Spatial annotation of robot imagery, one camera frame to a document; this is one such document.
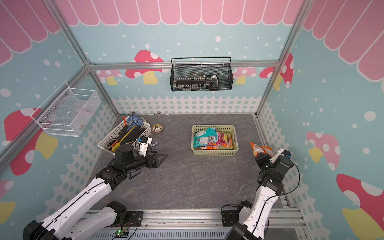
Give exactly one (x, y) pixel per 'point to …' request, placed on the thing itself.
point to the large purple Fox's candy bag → (220, 139)
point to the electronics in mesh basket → (194, 81)
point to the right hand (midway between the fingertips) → (259, 151)
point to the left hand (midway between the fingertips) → (162, 156)
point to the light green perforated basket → (222, 151)
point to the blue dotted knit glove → (133, 121)
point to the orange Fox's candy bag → (213, 147)
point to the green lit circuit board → (120, 233)
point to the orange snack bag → (257, 149)
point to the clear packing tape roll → (157, 128)
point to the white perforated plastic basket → (113, 135)
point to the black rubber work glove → (134, 133)
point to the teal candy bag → (206, 137)
